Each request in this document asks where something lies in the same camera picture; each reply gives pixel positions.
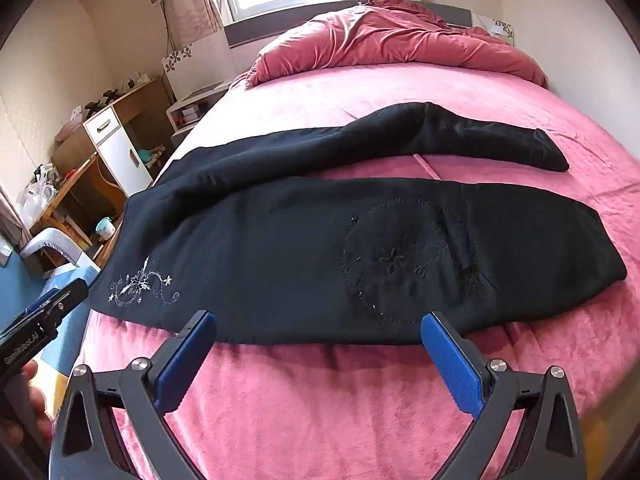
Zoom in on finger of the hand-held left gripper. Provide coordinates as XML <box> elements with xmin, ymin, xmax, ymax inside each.
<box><xmin>20</xmin><ymin>280</ymin><xmax>90</xmax><ymax>333</ymax></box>

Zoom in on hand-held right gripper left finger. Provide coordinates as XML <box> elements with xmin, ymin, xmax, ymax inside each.
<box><xmin>52</xmin><ymin>310</ymin><xmax>217</xmax><ymax>480</ymax></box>

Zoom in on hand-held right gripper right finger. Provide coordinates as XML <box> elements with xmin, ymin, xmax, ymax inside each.
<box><xmin>420</xmin><ymin>311</ymin><xmax>583</xmax><ymax>480</ymax></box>

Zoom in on black embroidered pants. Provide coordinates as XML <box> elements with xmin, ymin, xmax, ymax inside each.
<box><xmin>97</xmin><ymin>101</ymin><xmax>628</xmax><ymax>348</ymax></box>

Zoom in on person's left hand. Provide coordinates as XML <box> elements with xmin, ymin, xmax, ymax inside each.
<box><xmin>0</xmin><ymin>360</ymin><xmax>53</xmax><ymax>448</ymax></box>

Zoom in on white chair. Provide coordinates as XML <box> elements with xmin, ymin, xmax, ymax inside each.
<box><xmin>20</xmin><ymin>227</ymin><xmax>85</xmax><ymax>277</ymax></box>

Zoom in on white plastic bag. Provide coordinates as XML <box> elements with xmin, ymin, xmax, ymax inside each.
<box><xmin>17</xmin><ymin>182</ymin><xmax>57</xmax><ymax>227</ymax></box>

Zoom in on bed with pink sheet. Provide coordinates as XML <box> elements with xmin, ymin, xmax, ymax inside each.
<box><xmin>75</xmin><ymin>57</ymin><xmax>640</xmax><ymax>480</ymax></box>

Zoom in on white cabinet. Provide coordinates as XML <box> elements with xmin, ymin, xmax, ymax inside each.
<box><xmin>82</xmin><ymin>107</ymin><xmax>154</xmax><ymax>197</ymax></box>
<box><xmin>29</xmin><ymin>77</ymin><xmax>176</xmax><ymax>263</ymax></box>

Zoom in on pink bag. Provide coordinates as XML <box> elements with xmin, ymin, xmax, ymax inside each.
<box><xmin>54</xmin><ymin>121</ymin><xmax>85</xmax><ymax>147</ymax></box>

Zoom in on white and grey nightstand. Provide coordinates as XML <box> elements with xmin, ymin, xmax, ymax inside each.
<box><xmin>166</xmin><ymin>82</ymin><xmax>233</xmax><ymax>147</ymax></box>

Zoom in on white board with flower decals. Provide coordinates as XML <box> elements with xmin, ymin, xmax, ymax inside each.
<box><xmin>161</xmin><ymin>30</ymin><xmax>238</xmax><ymax>95</ymax></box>

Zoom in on grey headboard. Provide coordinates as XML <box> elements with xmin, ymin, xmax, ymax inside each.
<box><xmin>224</xmin><ymin>0</ymin><xmax>473</xmax><ymax>52</ymax></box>

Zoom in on dark red duvet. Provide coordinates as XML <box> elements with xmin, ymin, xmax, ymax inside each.
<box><xmin>245</xmin><ymin>0</ymin><xmax>550</xmax><ymax>92</ymax></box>

